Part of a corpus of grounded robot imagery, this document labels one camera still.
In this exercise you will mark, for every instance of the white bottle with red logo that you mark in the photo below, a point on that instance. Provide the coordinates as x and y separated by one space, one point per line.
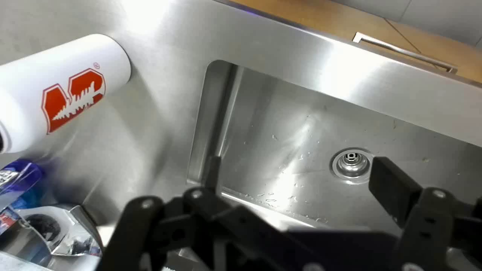
35 75

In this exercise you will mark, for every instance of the round metal sink drain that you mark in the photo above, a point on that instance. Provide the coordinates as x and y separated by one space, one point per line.
351 162

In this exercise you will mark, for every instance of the blue plastic package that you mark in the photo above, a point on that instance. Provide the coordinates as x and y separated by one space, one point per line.
23 177

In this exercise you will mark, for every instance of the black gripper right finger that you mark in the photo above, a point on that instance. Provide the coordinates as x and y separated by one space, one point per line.
397 188

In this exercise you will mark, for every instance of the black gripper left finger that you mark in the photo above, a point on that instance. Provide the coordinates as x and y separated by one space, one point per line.
136 230

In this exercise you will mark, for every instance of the stainless steel sink basin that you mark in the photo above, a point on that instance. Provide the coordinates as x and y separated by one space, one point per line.
302 129

